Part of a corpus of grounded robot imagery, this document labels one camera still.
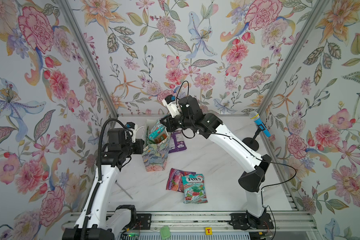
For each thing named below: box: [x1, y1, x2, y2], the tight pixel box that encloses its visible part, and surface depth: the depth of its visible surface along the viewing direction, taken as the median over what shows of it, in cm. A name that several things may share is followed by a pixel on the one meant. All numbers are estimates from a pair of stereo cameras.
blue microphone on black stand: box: [242, 111, 272, 152], surface depth 90 cm
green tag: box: [160, 225, 171, 240], surface depth 73 cm
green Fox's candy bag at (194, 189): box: [182, 174, 208, 204], surface depth 82 cm
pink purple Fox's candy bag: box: [166, 168, 196, 193], surface depth 88 cm
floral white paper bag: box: [141, 119, 170, 172], surface depth 83 cm
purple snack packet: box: [168, 130, 187, 154], surface depth 103 cm
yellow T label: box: [205, 227, 213, 236], surface depth 72 cm
